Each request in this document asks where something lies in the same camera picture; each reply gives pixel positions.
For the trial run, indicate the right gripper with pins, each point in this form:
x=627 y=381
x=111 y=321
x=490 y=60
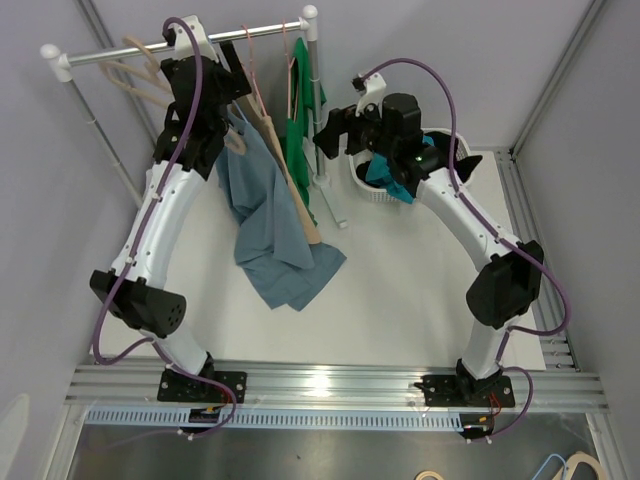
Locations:
x=344 y=121

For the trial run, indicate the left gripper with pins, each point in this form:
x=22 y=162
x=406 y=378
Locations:
x=234 y=82

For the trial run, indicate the teal t shirt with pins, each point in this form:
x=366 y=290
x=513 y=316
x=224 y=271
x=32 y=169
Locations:
x=401 y=172

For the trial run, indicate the grey blue t shirt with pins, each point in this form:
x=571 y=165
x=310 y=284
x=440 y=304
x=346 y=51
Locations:
x=271 y=246

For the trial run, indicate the light blue wire hanger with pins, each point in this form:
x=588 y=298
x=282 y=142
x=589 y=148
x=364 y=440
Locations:
x=234 y=138

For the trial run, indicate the beige wooden hanger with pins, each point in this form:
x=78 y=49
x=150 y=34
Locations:
x=149 y=74

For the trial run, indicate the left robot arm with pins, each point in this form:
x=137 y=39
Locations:
x=136 y=307

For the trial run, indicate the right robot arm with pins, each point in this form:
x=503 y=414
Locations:
x=508 y=275

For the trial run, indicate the green t shirt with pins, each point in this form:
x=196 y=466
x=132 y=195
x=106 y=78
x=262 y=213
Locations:
x=299 y=116

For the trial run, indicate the beige t shirt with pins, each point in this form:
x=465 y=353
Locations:
x=252 y=106

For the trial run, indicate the spare blue hanger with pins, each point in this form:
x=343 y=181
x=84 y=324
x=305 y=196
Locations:
x=552 y=460

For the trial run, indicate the black garment in basket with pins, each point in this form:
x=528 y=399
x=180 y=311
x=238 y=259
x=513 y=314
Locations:
x=375 y=173

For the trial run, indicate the white plastic laundry basket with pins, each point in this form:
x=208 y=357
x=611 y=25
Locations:
x=380 y=192

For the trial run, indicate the white metal clothes rack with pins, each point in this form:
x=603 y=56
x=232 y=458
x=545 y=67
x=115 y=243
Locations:
x=62 y=64

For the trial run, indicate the tape roll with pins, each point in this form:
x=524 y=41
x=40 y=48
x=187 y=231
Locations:
x=428 y=475

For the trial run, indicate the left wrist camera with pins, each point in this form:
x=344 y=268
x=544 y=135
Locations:
x=187 y=36

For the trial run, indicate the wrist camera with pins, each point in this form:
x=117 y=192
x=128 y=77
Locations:
x=371 y=90
x=187 y=36

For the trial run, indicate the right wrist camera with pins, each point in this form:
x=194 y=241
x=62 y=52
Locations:
x=371 y=90

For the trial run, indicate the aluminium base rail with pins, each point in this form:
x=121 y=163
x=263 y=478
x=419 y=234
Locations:
x=135 y=381

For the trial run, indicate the slotted cable duct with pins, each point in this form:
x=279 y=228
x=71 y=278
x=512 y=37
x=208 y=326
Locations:
x=184 y=417

